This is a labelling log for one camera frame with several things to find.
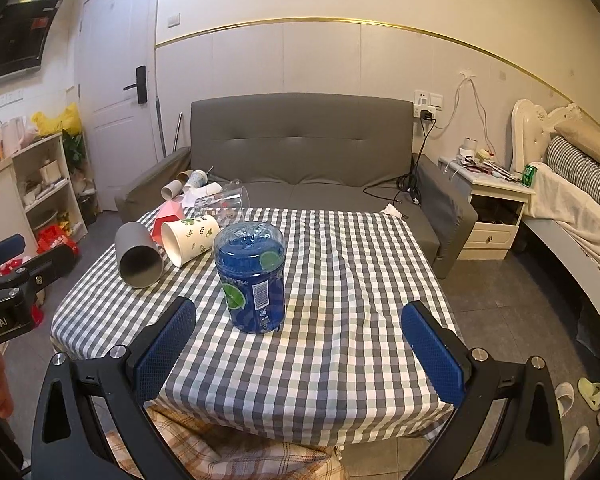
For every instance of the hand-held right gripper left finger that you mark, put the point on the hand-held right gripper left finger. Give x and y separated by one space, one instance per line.
164 346

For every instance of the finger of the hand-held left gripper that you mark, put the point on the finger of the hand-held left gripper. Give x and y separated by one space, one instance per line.
7 247
45 267

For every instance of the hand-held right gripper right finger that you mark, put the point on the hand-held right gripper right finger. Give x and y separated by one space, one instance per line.
432 347

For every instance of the blue lime-print plastic cup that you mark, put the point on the blue lime-print plastic cup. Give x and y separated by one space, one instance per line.
252 292

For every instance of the grey cup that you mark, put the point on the grey cup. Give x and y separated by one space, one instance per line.
130 246

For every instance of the white leaf-print paper cup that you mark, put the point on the white leaf-print paper cup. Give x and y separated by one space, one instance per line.
190 239

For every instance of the clear glass cup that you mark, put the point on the clear glass cup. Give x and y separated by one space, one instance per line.
230 199

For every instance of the brown paper cup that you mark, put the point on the brown paper cup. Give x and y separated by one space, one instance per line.
182 177

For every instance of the white dotted paper cup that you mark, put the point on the white dotted paper cup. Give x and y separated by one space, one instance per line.
196 180

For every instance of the red plastic bag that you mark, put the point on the red plastic bag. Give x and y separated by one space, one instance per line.
55 241

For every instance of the cream shelf cabinet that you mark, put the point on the cream shelf cabinet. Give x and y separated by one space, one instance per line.
0 190

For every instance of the pale pink kettle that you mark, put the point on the pale pink kettle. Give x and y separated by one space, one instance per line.
12 137

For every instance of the grey checkered tablecloth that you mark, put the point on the grey checkered tablecloth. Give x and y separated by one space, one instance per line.
340 285

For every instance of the green plant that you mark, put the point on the green plant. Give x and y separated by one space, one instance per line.
74 147

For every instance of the plaid cloth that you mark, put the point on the plaid cloth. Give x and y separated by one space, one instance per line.
220 452

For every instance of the pink paper box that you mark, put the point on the pink paper box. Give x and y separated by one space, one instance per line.
167 212

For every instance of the yellow plastic bag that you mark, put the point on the yellow plastic bag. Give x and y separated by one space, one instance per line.
55 120

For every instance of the white slipper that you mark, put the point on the white slipper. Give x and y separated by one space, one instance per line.
577 445
564 400

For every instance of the white tissue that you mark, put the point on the white tissue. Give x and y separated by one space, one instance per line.
393 210

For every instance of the cream nightstand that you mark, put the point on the cream nightstand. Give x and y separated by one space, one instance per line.
495 200

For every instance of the pale green slipper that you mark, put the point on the pale green slipper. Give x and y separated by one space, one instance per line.
590 394

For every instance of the beige blanket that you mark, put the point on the beige blanket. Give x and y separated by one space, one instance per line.
565 210

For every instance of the green can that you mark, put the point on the green can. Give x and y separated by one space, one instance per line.
529 176

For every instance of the black range hood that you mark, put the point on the black range hood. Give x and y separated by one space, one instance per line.
15 40

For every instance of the black door lock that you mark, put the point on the black door lock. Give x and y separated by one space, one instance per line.
140 82

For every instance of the white door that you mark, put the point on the white door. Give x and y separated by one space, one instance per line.
110 60

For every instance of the black charger plug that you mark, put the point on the black charger plug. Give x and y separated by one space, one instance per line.
426 116

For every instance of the checkered pillow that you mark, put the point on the checkered pillow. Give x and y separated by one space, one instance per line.
580 165

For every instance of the grey sofa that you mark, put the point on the grey sofa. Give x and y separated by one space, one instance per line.
300 150

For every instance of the cream bed headboard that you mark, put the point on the cream bed headboard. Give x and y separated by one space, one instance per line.
530 125

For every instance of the beige pillow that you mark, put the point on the beige pillow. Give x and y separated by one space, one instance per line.
587 135

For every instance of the bed frame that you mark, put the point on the bed frame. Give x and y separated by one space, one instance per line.
565 270

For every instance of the white wall socket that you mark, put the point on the white wall socket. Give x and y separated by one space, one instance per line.
430 99

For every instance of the white light switch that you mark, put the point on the white light switch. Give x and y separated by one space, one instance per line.
173 21

